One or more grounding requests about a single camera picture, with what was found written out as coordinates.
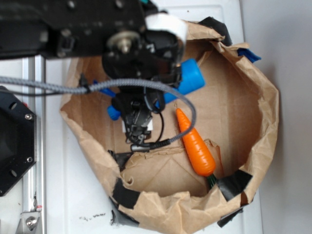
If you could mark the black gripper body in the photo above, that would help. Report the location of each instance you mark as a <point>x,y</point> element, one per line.
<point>154,56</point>

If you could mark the blue plastic bottle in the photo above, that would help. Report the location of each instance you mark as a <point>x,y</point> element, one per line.
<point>192,80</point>

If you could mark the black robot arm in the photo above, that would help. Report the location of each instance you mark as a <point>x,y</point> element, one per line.
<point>57,29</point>

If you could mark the brown paper bag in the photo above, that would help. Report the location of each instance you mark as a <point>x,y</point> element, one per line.
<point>237,116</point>

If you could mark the orange toy carrot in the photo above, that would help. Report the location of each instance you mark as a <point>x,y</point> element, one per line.
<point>200,156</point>

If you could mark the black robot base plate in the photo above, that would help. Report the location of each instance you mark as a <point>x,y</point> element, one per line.
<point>15,140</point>

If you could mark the aluminium frame rail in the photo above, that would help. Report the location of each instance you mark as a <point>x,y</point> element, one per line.
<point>33,182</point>

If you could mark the metal corner bracket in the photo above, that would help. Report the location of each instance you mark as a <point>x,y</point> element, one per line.
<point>30,223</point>

